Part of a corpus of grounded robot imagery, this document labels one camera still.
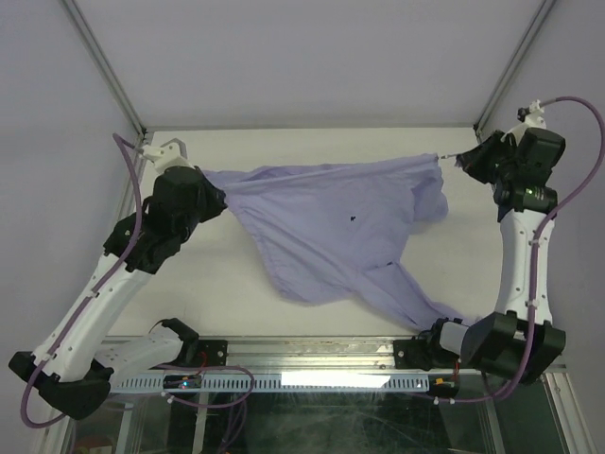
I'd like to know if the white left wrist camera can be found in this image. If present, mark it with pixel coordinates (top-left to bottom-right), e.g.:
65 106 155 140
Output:
139 138 195 175

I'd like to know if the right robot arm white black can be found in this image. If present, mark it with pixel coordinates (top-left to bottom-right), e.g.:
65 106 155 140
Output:
418 127 566 384

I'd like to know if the aluminium front frame rail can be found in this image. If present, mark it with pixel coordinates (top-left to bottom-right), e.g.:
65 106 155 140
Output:
101 334 567 375

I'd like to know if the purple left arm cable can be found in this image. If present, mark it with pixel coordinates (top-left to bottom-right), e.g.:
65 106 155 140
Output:
19 132 254 430

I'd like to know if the right aluminium side rail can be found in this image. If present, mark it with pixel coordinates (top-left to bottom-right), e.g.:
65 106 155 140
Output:
475 130 504 184

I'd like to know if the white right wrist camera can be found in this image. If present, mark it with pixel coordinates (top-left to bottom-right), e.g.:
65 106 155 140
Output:
502 99 546 145

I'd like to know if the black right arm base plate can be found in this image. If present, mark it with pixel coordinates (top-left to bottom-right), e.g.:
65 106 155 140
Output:
392 336 460 371

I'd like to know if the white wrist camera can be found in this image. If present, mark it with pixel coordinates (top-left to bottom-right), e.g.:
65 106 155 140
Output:
139 138 195 175
502 99 546 145

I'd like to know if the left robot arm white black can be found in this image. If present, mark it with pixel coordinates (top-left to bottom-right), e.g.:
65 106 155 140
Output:
9 166 227 420

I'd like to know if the left aluminium corner post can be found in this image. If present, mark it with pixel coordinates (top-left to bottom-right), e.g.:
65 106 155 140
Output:
59 0 147 136

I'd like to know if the grey slotted cable duct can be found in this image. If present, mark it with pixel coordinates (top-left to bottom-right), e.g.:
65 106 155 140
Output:
114 371 429 393

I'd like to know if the left aluminium side rail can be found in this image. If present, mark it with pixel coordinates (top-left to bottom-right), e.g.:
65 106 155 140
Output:
109 132 140 238

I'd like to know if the right aluminium corner post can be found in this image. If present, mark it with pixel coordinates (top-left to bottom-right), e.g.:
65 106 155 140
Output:
473 0 559 139

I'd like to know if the aluminium side rail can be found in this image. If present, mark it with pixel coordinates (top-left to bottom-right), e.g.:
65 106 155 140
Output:
109 132 140 238
475 130 504 184

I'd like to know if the aluminium corner post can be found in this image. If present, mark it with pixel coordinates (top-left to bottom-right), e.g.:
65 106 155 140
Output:
59 0 147 136
473 0 559 139

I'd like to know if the black orange power connector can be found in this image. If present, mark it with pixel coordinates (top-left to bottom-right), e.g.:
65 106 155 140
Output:
427 375 459 398

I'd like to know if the lilac zip-up jacket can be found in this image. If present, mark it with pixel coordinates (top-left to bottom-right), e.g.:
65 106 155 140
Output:
204 154 461 330

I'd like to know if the small black circuit board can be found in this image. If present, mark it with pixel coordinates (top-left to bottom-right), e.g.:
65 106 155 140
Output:
163 374 204 390

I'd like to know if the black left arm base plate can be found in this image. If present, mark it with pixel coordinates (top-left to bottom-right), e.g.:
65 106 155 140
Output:
167 339 229 369

